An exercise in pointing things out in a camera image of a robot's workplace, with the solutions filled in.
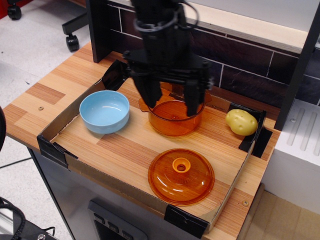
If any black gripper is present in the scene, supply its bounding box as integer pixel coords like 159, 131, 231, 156
123, 23, 213, 117

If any orange transparent pot lid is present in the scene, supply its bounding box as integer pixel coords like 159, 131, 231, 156
148, 148, 215, 206

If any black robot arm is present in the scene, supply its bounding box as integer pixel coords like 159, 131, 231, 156
123, 0, 212, 117

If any orange transparent pot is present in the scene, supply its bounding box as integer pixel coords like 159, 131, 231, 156
138, 83, 212, 137

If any cardboard fence with black tape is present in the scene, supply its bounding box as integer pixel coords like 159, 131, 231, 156
36, 58, 274, 240

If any light blue bowl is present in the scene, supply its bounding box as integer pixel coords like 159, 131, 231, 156
79, 90, 130, 135

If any yellow plastic potato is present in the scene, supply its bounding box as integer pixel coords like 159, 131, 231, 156
225, 109, 258, 136

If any black office chair base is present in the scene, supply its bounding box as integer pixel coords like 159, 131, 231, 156
62, 12, 88, 52

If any white toy sink unit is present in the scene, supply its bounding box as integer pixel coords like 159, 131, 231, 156
262, 99, 320, 213

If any black oven control panel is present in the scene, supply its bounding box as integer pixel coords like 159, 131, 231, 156
87, 198, 149, 240

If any black caster wheel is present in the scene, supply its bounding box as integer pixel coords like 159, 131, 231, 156
7, 0, 22, 21

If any black braided cable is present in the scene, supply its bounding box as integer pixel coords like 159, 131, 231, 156
0, 196, 56, 240

